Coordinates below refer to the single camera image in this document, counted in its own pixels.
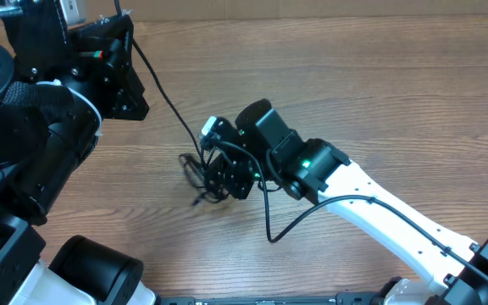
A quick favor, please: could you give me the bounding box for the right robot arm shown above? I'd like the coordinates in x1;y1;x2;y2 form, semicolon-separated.
199;99;488;304

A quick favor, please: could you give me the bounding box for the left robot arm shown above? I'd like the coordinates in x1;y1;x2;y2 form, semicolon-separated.
0;0;158;304

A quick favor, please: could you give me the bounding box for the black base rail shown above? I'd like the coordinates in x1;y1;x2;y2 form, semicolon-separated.
156;291;383;305

